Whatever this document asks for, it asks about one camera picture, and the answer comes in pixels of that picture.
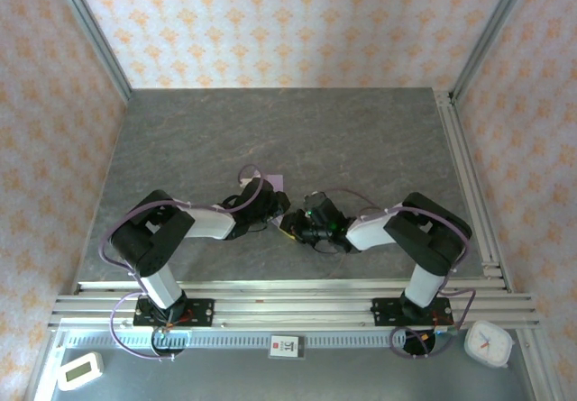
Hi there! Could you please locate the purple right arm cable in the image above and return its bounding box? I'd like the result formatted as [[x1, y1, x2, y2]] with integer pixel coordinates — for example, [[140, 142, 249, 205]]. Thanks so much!
[[322, 187, 477, 360]]

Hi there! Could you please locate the white analog clock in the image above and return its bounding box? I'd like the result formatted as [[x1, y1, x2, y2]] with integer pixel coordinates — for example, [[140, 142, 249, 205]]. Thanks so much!
[[463, 319, 516, 369]]

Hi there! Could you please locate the aluminium frame post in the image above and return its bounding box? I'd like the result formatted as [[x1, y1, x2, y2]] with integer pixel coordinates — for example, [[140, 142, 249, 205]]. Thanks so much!
[[48, 0, 133, 104], [448, 0, 537, 105]]

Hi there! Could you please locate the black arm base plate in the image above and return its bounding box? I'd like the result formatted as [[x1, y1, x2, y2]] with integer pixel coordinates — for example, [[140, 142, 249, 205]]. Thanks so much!
[[133, 297, 216, 329], [371, 296, 454, 329]]

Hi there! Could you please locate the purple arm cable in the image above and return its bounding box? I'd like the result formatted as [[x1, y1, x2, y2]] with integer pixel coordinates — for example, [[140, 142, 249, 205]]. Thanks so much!
[[322, 187, 477, 360], [98, 163, 267, 361]]

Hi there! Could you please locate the aluminium mounting rail frame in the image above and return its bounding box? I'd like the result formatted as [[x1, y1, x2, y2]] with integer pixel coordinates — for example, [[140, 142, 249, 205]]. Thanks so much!
[[49, 278, 542, 330]]

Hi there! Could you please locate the white label card red mark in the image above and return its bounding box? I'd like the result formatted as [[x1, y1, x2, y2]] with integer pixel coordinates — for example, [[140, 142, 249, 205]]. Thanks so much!
[[269, 333, 307, 360]]

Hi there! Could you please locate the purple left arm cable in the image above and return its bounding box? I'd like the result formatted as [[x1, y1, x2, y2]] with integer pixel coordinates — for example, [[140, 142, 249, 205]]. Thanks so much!
[[98, 163, 267, 361]]

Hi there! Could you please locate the grey slotted cable duct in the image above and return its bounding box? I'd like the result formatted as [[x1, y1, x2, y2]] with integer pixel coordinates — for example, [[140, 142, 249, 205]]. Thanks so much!
[[60, 331, 407, 352]]

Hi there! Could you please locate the white digital timer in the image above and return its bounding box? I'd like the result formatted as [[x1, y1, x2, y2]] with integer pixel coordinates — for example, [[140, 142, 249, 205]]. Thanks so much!
[[57, 351, 105, 392]]

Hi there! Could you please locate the lilac paper sheet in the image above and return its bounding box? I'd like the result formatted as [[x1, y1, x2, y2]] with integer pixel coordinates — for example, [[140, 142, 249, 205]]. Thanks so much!
[[262, 174, 289, 230]]

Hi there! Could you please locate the aluminium side rail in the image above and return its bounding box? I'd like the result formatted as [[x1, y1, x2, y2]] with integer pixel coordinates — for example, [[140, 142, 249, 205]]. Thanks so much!
[[433, 88, 515, 293]]

